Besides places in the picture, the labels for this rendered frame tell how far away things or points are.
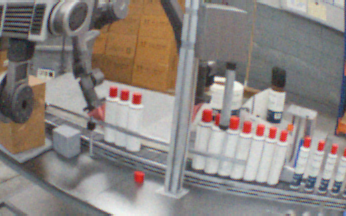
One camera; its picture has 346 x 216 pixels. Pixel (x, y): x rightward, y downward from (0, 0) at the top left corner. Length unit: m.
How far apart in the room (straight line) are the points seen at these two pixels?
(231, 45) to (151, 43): 3.77
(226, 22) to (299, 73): 4.73
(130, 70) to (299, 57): 2.09
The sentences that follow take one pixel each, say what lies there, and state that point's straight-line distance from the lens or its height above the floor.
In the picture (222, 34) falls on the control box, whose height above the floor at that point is 1.38.
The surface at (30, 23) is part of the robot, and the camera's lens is 1.51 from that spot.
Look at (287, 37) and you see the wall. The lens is 6.37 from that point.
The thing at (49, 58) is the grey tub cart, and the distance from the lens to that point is 4.35.
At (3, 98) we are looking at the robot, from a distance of 1.66.
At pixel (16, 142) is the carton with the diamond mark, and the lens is 1.93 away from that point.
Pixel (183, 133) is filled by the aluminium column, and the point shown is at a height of 1.06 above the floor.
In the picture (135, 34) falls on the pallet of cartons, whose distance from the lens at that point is 5.53.
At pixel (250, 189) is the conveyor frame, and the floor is 0.86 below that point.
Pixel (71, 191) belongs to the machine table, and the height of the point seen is 0.83.
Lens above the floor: 1.65
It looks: 17 degrees down
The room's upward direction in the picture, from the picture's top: 7 degrees clockwise
